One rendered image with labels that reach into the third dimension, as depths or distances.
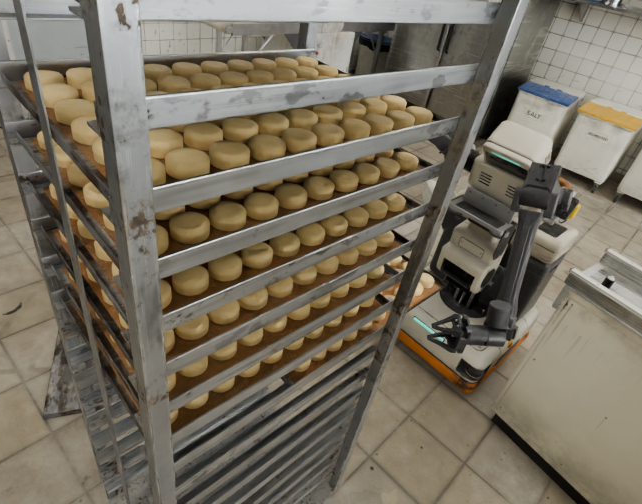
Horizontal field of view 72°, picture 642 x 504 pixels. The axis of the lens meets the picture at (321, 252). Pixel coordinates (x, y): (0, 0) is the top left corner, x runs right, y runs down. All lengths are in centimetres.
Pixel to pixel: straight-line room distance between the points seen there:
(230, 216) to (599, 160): 481
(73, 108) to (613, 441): 196
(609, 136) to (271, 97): 478
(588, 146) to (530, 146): 344
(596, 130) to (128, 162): 495
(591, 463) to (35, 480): 208
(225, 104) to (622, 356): 165
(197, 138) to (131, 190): 19
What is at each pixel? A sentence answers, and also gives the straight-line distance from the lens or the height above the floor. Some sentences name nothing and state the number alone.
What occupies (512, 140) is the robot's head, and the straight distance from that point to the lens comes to 181.
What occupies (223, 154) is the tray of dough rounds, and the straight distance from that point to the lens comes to 55.
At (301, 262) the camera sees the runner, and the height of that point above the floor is 132.
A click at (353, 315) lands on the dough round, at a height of 105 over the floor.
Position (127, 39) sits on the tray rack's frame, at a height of 166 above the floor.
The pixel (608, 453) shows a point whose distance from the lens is 210.
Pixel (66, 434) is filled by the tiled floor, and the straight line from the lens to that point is 212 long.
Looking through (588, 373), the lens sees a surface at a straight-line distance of 196.
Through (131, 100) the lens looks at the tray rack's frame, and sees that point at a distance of 39.
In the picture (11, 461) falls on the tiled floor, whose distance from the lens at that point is 212.
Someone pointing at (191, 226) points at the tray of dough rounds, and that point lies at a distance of 58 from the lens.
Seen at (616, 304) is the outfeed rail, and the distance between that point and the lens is 182.
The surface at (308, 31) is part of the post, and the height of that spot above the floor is 155.
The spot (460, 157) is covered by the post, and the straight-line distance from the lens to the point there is 86.
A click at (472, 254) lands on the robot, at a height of 70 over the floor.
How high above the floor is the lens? 175
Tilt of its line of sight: 36 degrees down
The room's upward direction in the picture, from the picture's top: 12 degrees clockwise
